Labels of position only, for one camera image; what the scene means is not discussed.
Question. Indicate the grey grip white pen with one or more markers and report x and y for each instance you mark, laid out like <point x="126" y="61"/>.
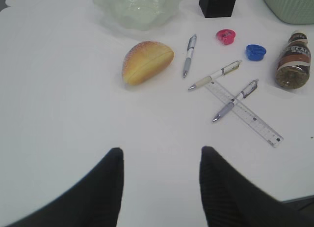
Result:
<point x="189" y="55"/>

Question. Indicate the lilac grip white pen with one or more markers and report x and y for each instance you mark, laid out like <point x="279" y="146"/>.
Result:
<point x="252" y="86"/>

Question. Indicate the golden bread roll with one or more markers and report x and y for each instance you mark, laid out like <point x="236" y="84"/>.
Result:
<point x="145" y="60"/>

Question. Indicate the frosted green glass plate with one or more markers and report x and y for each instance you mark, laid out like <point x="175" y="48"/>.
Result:
<point x="138" y="14"/>

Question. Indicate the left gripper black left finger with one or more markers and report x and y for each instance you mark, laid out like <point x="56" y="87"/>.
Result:
<point x="95" y="201"/>

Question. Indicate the brown Nescafe coffee bottle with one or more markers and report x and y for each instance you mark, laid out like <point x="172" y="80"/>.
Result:
<point x="293" y="69"/>

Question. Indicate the clear plastic ruler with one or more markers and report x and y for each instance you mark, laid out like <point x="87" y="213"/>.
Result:
<point x="246" y="115"/>

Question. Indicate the pink pencil sharpener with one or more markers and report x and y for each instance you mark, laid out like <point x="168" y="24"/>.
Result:
<point x="226" y="36"/>

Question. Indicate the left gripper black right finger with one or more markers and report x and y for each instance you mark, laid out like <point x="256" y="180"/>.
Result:
<point x="231" y="200"/>

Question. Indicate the pale green plastic basket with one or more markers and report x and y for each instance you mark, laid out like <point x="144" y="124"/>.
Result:
<point x="298" y="12"/>

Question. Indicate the cream grip white pen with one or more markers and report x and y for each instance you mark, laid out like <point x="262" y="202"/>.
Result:
<point x="221" y="72"/>

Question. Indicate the blue pencil sharpener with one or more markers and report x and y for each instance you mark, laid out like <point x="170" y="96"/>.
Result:
<point x="255" y="52"/>

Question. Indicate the black mesh pen holder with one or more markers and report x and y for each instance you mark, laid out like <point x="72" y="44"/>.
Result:
<point x="217" y="8"/>

